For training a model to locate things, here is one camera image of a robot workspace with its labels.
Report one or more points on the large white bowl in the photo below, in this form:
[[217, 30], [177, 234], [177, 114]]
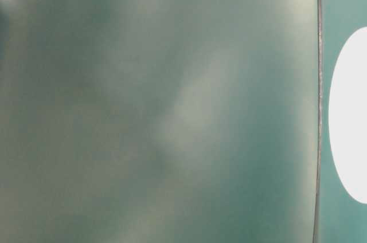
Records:
[[347, 115]]

